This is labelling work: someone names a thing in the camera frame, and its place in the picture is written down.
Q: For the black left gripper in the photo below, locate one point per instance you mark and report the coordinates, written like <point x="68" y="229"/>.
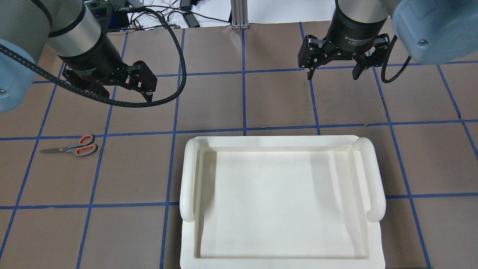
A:
<point x="90" y="62"/>

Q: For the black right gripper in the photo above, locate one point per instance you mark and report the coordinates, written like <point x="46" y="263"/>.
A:
<point x="354" y="27"/>

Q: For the grey orange handled scissors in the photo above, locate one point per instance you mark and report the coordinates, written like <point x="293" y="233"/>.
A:
<point x="83" y="148"/>

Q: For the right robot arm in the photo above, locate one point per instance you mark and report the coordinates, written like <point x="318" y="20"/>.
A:
<point x="432" y="31"/>

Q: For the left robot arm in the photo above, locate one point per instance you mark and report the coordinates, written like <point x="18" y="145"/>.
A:
<point x="62" y="41"/>

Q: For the white drawer tray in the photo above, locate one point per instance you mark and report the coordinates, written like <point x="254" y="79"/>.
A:
<point x="281" y="202"/>

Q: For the dark electronics box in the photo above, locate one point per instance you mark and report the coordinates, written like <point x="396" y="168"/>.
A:
<point x="108" y="15"/>

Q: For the black power adapter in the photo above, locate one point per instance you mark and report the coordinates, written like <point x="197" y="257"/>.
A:
<point x="190" y="20"/>

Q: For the aluminium frame post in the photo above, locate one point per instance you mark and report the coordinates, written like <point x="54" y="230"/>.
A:
<point x="239" y="15"/>

